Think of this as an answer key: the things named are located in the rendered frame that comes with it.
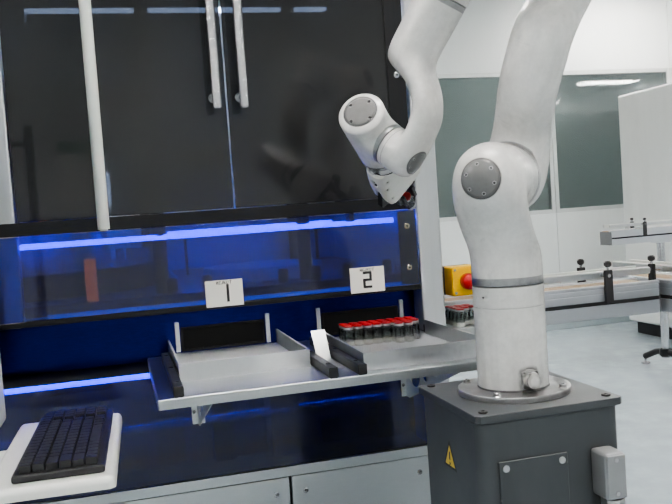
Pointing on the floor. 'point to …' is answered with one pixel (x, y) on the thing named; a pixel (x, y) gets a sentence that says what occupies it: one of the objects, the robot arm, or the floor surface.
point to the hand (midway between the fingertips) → (404, 193)
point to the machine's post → (427, 235)
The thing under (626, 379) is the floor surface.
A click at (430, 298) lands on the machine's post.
